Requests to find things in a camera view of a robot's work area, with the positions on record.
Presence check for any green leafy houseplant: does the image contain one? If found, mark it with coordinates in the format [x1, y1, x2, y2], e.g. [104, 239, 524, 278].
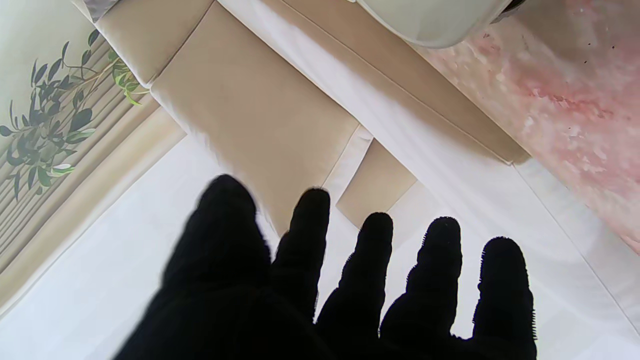
[0, 29, 151, 202]

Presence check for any white sheer curtain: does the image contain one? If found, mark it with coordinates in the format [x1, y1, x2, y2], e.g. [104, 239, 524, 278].
[0, 135, 640, 360]

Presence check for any beige hard-shell suitcase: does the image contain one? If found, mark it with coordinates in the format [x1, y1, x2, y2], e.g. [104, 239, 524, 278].
[356, 0, 527, 49]

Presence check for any beige pleated curtain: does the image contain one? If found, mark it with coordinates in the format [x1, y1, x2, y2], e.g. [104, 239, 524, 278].
[0, 30, 187, 313]

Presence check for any beige sectional sofa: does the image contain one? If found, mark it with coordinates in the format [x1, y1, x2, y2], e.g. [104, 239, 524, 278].
[70, 0, 532, 237]

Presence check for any brown sofa cushion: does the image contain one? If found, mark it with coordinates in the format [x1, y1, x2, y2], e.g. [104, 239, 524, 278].
[82, 0, 122, 22]

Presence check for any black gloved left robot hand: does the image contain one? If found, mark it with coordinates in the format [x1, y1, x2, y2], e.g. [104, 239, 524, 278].
[115, 174, 538, 360]

